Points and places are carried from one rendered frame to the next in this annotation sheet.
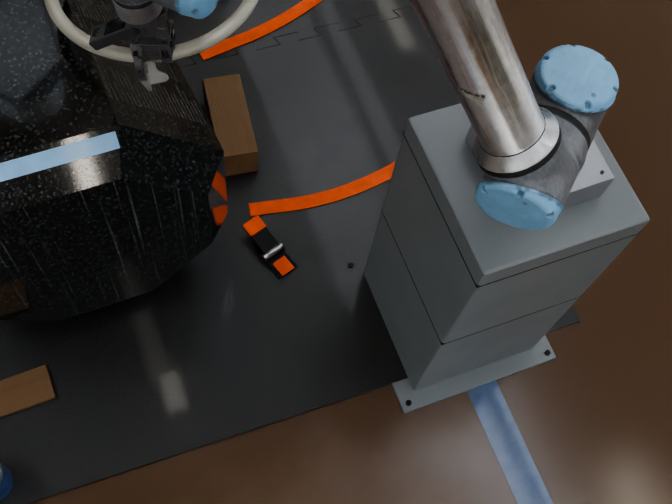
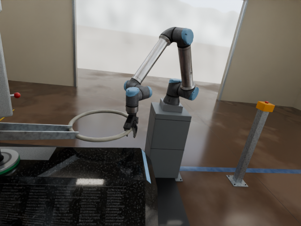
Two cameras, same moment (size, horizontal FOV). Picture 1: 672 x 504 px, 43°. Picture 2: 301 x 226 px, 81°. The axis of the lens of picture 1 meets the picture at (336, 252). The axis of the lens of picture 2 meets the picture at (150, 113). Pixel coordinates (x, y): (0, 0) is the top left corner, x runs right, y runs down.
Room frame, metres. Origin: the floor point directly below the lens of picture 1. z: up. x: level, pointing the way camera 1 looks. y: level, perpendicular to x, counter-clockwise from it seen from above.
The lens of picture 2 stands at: (0.51, 1.53, 1.50)
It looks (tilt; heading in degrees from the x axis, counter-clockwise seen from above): 21 degrees down; 291
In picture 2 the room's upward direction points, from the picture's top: 8 degrees clockwise
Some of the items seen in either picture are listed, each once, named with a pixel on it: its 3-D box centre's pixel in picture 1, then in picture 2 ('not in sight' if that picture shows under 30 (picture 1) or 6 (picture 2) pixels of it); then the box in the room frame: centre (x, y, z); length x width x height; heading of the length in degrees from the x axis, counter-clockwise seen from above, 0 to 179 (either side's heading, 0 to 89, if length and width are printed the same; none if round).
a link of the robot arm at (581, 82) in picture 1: (564, 101); (175, 86); (1.00, -0.36, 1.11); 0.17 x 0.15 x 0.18; 164
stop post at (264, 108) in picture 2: not in sight; (250, 145); (0.05, -0.70, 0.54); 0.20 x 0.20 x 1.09; 30
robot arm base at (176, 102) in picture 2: not in sight; (172, 98); (1.02, -0.37, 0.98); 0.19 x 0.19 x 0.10
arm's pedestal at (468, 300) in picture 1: (480, 251); (164, 140); (1.02, -0.37, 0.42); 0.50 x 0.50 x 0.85; 31
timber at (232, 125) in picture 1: (230, 125); not in sight; (1.47, 0.41, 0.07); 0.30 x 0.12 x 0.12; 24
